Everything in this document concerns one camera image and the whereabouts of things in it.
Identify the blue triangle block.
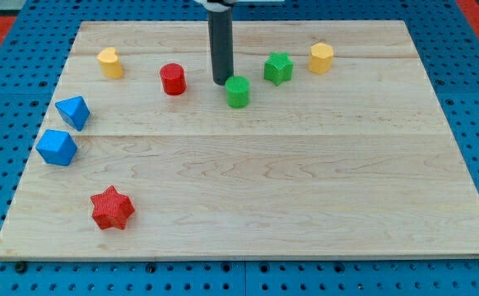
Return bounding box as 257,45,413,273
55,96,90,132

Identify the green cylinder block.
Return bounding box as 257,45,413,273
225,76,250,109

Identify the light wooden board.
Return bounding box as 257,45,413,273
0,21,479,261

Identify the green star block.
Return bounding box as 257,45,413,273
263,52,294,86

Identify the red cylinder block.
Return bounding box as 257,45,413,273
160,63,186,95

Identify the yellow hexagon block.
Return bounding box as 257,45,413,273
308,43,334,74

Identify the red star block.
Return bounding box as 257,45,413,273
91,185,135,230

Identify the yellow heart block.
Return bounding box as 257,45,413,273
96,47,124,79

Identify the blue cube block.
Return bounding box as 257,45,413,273
35,129,77,166

